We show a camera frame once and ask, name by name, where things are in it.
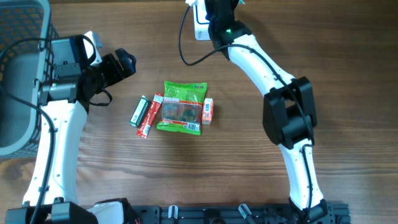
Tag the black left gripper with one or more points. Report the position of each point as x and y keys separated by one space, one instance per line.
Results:
x=129 y=67

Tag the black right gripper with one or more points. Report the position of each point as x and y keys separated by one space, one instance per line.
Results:
x=234 y=4

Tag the green white gum box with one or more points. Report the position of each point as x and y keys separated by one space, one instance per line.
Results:
x=140 y=112

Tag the red snack stick packet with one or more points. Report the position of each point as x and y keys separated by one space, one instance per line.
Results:
x=148 y=121

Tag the green snack bag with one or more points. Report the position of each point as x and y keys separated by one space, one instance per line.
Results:
x=182 y=107

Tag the small orange candy box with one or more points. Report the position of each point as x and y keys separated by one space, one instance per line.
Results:
x=207 y=113

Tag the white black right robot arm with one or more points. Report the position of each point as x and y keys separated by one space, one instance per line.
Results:
x=289 y=115

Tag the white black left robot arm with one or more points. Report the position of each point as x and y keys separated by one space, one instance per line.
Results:
x=63 y=104

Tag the white barcode scanner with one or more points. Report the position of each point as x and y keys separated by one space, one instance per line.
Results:
x=201 y=23

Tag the dark grey mesh basket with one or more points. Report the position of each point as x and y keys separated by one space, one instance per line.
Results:
x=26 y=58

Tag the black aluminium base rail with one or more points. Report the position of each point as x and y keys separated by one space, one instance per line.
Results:
x=224 y=214

